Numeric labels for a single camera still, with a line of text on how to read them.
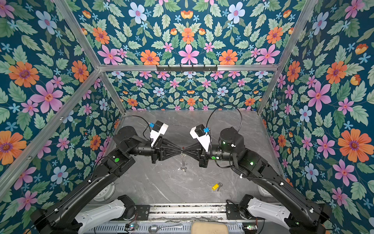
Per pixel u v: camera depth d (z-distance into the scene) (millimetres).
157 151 500
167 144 539
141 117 462
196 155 539
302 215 375
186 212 750
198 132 461
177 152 532
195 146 528
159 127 492
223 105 1197
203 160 474
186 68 921
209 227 665
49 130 621
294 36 770
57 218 379
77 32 754
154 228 673
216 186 823
